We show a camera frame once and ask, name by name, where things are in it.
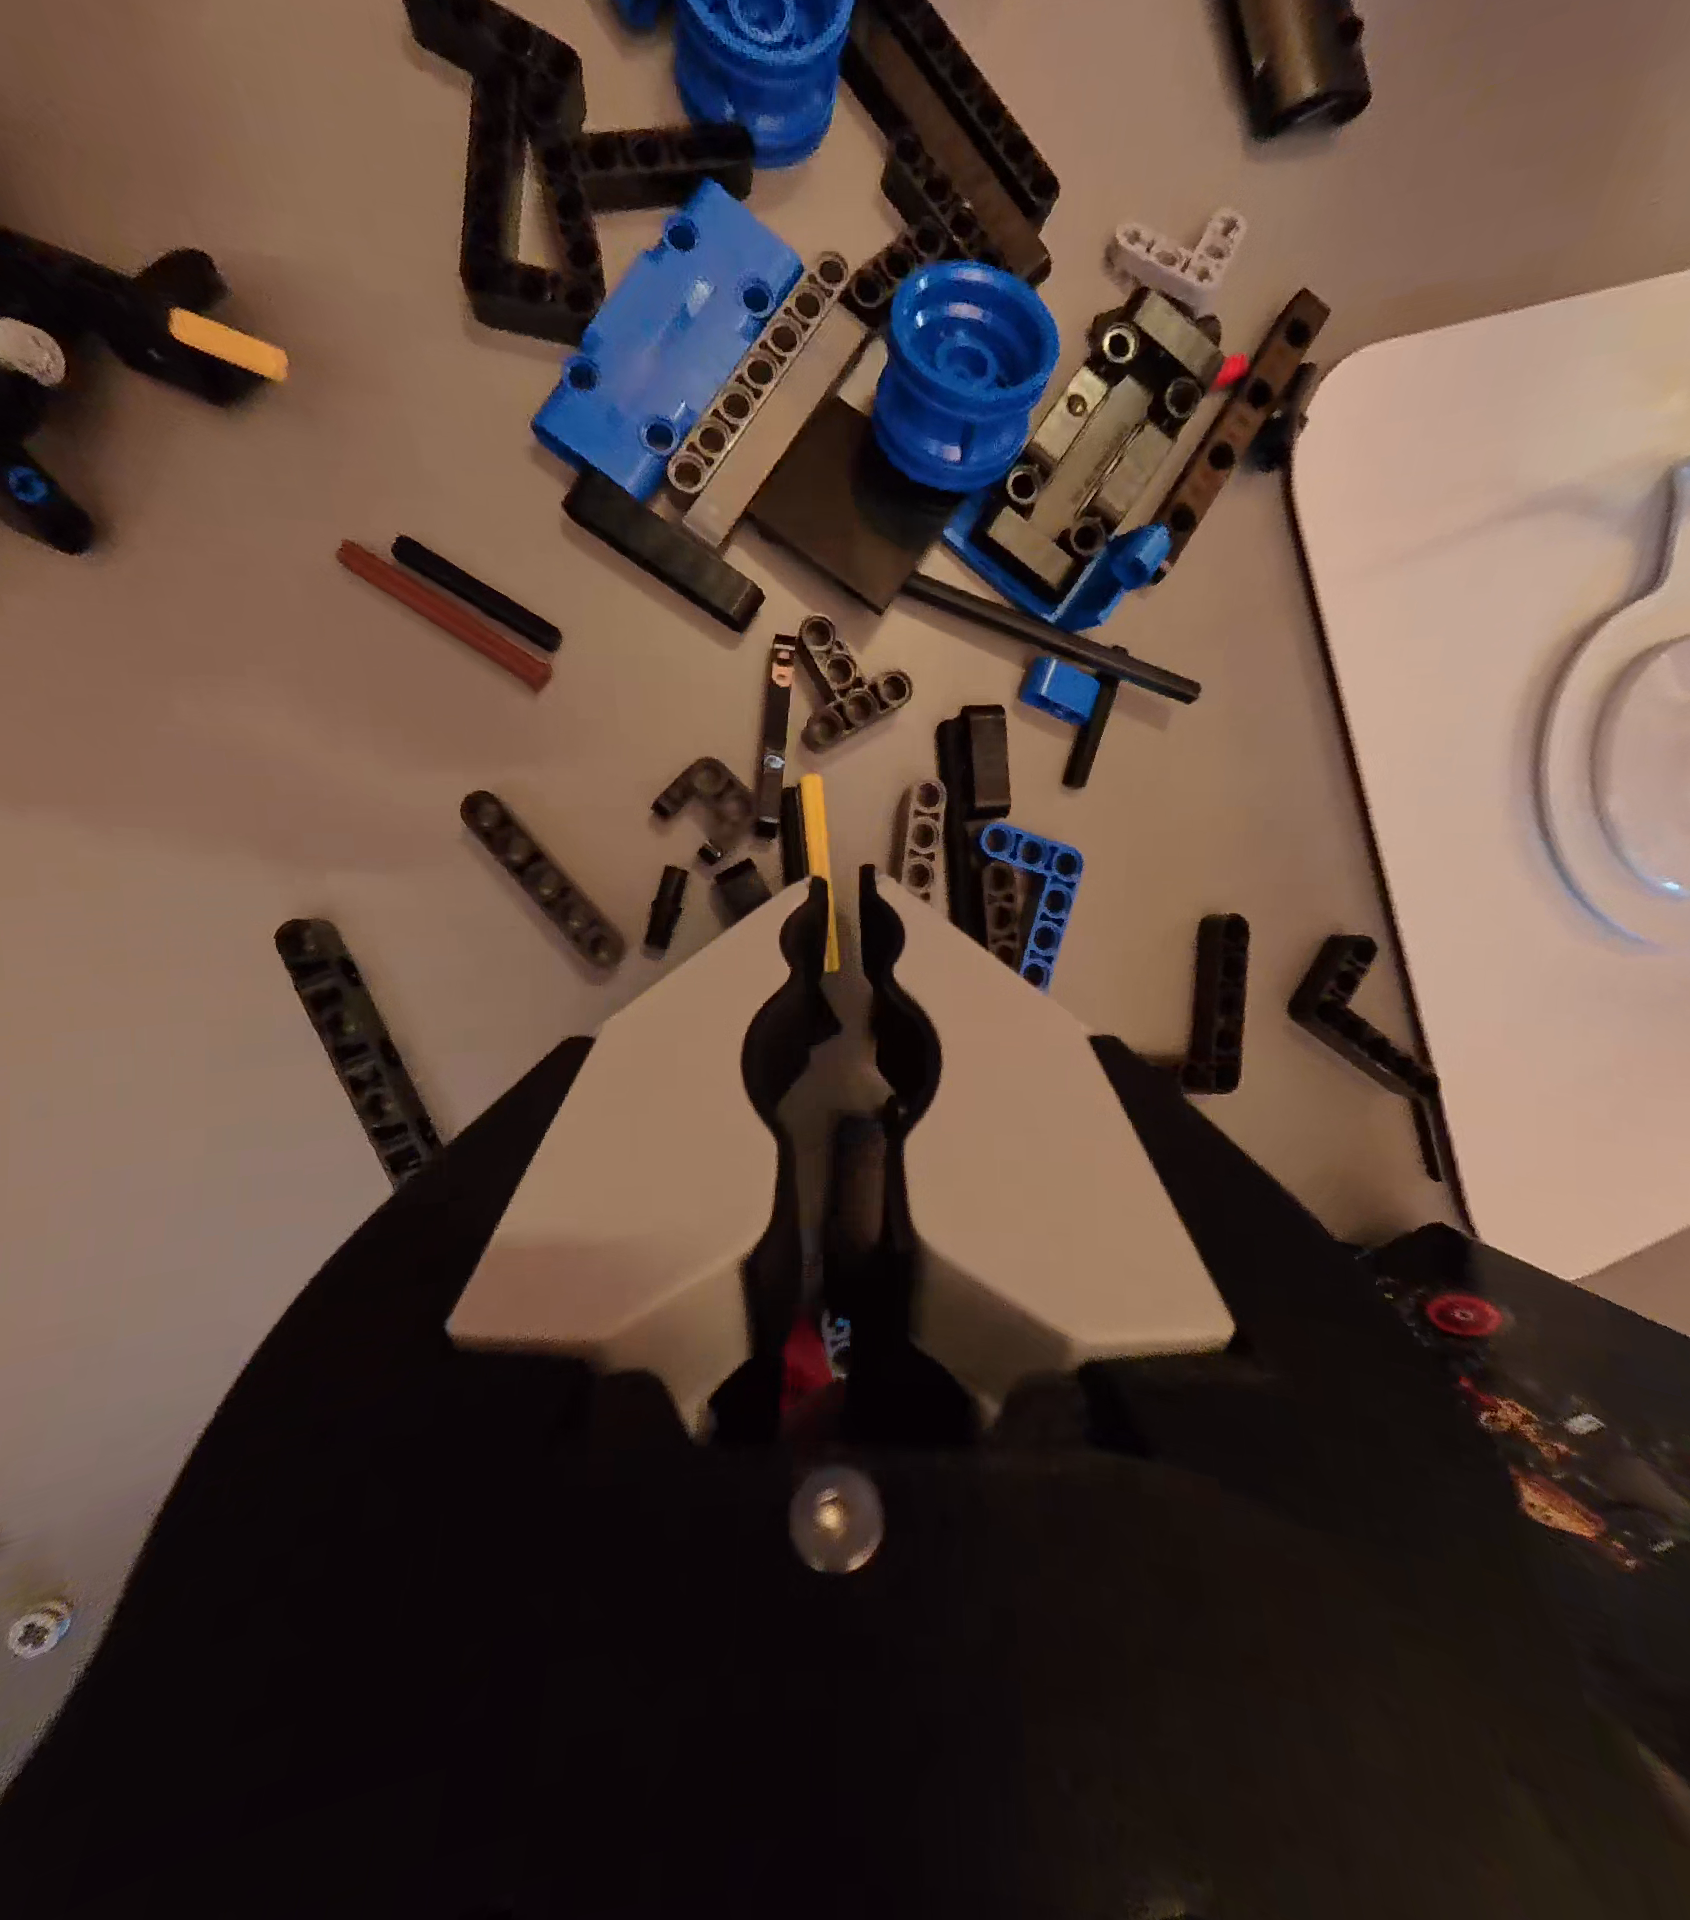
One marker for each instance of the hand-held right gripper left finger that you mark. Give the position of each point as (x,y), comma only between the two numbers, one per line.
(636,1185)

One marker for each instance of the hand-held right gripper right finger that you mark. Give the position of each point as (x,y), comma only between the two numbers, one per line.
(1056,1200)

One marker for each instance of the yellow toy axle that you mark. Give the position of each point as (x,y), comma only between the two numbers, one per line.
(814,839)

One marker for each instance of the grey desk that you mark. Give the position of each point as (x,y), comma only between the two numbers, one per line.
(185,779)

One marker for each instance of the blue angled toy beam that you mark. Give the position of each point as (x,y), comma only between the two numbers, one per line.
(1040,899)

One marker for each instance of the long black toy beam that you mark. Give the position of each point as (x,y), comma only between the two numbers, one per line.
(357,1050)

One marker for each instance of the medium black toy beam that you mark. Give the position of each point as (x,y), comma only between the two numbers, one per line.
(541,876)

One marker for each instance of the blue pin connector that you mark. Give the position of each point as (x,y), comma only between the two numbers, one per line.
(1056,687)

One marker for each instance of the long black toy axle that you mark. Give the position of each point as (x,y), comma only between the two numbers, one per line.
(1056,638)

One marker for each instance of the toy truck set box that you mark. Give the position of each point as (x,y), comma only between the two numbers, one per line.
(1612,1425)

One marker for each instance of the brown toy axle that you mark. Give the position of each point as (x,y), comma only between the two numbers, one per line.
(442,615)

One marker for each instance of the short black toy axle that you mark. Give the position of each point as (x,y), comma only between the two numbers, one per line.
(478,593)

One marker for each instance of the white booklet stand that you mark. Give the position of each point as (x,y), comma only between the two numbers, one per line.
(1461,600)

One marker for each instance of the light grey toy bushing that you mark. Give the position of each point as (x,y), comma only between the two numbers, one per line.
(35,1629)

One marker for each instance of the black and blue gear block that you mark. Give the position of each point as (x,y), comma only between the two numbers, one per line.
(1100,434)

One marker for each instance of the dark grey long beam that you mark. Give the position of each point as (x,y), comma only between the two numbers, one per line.
(754,383)

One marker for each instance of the blue toy wheel rim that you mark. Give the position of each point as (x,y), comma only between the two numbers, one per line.
(764,75)
(966,368)

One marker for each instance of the blue square toy panel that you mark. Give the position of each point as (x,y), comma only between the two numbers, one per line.
(652,344)

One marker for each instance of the light grey angle connector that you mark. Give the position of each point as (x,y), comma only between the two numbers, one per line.
(1176,258)

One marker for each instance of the heap of black toy beams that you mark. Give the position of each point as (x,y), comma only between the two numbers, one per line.
(966,135)

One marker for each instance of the black cylinder piece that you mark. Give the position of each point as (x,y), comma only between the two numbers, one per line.
(1295,66)

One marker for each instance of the black toy frame beam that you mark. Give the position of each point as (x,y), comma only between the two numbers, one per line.
(492,226)

